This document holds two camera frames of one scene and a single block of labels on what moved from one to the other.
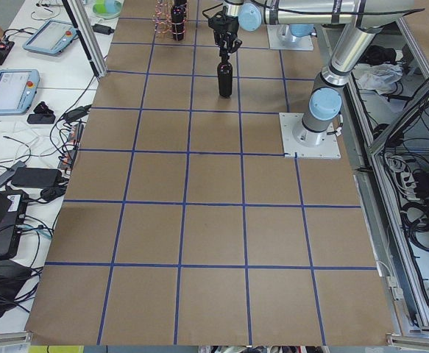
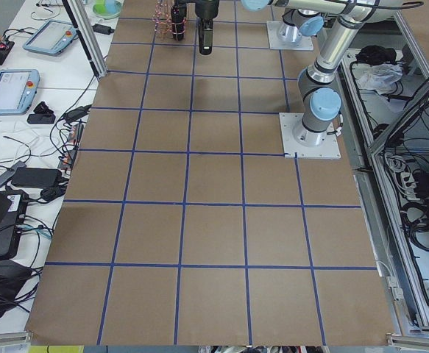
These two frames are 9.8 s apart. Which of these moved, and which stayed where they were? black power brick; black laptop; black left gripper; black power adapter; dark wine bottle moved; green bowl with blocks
Moved: dark wine bottle moved; black left gripper
Stayed: black power adapter; black power brick; black laptop; green bowl with blocks
